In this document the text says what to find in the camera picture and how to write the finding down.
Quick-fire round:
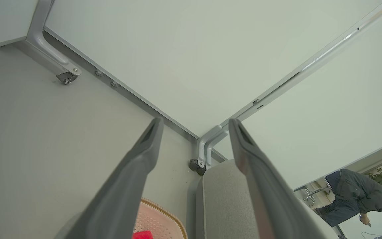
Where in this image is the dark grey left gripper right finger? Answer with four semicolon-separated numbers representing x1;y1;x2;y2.
228;119;340;239

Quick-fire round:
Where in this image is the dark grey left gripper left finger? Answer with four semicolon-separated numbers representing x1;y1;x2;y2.
62;117;164;239

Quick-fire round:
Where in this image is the grey fabric sofa cushion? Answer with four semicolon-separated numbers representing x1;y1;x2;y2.
187;159;262;239

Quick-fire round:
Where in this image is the cream perforated laundry basket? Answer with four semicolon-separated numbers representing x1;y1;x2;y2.
133;198;188;239

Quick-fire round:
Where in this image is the person in dark clothes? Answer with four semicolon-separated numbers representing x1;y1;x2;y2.
315;169;382;228

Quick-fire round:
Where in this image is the grey partition leg with caster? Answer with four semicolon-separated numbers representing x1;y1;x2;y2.
26;0;82;85
189;125;229;176

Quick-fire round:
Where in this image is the chrome metal chair frame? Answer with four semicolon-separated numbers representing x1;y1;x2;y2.
301;178;333;207

